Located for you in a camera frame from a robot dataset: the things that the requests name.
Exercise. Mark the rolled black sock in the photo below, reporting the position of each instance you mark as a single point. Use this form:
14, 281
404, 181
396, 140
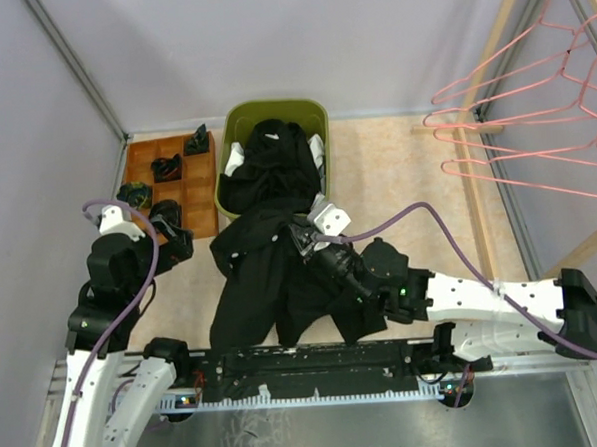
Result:
168, 210
198, 142
167, 169

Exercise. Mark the pink hanger of grey shirt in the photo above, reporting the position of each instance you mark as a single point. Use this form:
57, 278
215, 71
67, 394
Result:
569, 170

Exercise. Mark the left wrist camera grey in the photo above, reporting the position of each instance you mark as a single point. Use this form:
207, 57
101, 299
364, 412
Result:
113, 221

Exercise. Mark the orange wooden compartment tray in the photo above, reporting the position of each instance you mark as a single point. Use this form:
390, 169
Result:
193, 191

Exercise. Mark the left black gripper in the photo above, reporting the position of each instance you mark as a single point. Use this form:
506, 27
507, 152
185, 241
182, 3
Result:
178, 248

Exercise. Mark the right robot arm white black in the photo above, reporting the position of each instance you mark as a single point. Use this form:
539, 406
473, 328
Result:
473, 319

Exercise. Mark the black shirt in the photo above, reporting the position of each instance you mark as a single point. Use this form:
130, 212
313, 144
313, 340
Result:
268, 285
278, 165

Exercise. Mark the rolled black sock centre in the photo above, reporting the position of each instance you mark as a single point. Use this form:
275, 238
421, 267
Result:
167, 169

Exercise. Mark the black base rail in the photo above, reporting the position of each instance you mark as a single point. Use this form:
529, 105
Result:
332, 369

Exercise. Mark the wooden clothes rack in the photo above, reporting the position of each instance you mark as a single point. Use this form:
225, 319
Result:
579, 255

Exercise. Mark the green plastic basket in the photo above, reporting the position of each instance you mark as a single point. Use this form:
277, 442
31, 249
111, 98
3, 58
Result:
241, 119

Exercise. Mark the pink hanger of white shirt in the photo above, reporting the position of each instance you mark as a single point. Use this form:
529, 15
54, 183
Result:
550, 103

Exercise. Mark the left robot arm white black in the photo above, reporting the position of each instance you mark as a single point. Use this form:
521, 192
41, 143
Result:
122, 265

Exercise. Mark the rolled black sock bottom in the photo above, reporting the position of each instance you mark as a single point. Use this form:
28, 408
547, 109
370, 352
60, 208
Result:
168, 210

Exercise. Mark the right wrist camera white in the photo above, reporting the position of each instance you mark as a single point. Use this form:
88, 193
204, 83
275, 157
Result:
327, 217

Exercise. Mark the white shirt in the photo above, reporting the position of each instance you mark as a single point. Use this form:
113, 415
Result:
237, 155

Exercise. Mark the rolled dark sock green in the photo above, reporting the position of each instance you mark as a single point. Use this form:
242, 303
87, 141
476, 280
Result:
137, 195

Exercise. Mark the rolled black sock top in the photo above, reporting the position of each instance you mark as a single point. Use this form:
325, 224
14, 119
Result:
198, 142

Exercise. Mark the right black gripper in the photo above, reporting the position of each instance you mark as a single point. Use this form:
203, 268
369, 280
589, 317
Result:
310, 250

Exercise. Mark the white cable duct strip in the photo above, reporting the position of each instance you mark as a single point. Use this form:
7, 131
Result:
179, 404

